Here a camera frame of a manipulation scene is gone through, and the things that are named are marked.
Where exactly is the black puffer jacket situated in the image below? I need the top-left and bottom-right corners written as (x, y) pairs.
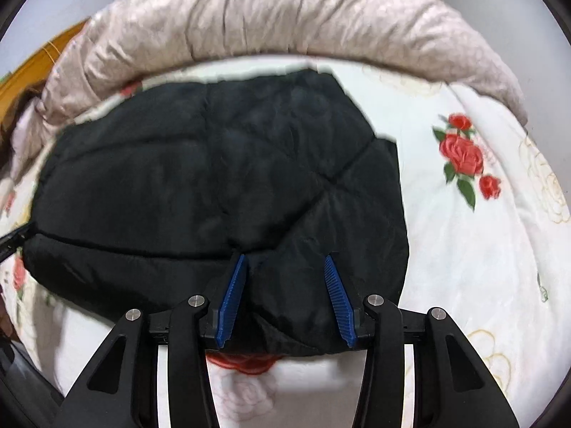
top-left (22, 70), bottom-right (408, 357)

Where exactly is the brown blanket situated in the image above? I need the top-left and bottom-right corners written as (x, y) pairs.
top-left (0, 80), bottom-right (45, 167)

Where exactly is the wooden headboard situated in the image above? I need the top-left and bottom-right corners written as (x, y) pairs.
top-left (0, 19), bottom-right (86, 116)

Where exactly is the pink beige duvet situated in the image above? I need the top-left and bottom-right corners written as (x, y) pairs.
top-left (6, 0), bottom-right (527, 172)

